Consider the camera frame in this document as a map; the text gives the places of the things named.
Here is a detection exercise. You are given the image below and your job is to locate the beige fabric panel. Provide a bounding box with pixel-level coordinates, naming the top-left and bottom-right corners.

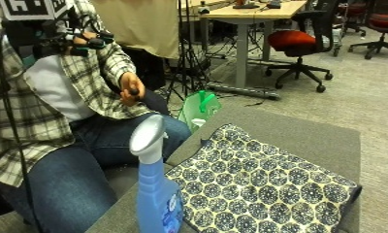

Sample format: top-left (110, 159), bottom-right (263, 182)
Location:
top-left (90, 0), bottom-right (182, 60)

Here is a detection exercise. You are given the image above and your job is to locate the green translucent bag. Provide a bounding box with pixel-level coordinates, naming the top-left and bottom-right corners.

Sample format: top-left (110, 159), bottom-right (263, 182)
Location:
top-left (177, 89), bottom-right (225, 134)

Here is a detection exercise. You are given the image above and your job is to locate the white cube with black markers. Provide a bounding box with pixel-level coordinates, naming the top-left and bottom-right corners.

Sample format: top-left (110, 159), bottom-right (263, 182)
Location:
top-left (0, 0), bottom-right (72, 22)

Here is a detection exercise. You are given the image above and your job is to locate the black tripod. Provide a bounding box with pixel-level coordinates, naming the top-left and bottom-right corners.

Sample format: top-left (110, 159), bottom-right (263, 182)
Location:
top-left (165, 0), bottom-right (214, 105)

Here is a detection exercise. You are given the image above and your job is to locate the the person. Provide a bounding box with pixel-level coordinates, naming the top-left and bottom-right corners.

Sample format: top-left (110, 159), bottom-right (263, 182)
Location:
top-left (0, 0), bottom-right (195, 233)

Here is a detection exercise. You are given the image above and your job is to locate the blue spray bottle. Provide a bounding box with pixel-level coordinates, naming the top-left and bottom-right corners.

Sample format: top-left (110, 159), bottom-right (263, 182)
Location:
top-left (129, 114), bottom-right (186, 233)

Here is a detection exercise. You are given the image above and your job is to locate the wooden desk with grey legs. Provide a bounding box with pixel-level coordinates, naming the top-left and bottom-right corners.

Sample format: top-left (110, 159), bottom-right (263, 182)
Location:
top-left (199, 0), bottom-right (311, 101)

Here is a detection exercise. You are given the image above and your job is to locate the blue patterned cloth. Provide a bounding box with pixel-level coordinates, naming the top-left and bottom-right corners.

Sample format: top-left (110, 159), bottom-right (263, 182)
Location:
top-left (165, 122), bottom-right (364, 233)

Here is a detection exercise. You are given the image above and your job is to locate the grey upholstered seat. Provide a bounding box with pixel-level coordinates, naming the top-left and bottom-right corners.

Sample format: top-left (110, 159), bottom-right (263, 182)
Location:
top-left (0, 106), bottom-right (364, 233)

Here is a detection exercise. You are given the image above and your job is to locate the red office chair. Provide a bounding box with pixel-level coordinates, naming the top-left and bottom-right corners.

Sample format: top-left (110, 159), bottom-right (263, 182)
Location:
top-left (265, 0), bottom-right (347, 94)
top-left (336, 0), bottom-right (368, 38)
top-left (347, 0), bottom-right (388, 61)

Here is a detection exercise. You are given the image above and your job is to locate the black cable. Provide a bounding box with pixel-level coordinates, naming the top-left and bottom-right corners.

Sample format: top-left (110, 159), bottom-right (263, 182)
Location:
top-left (0, 32), bottom-right (45, 233)

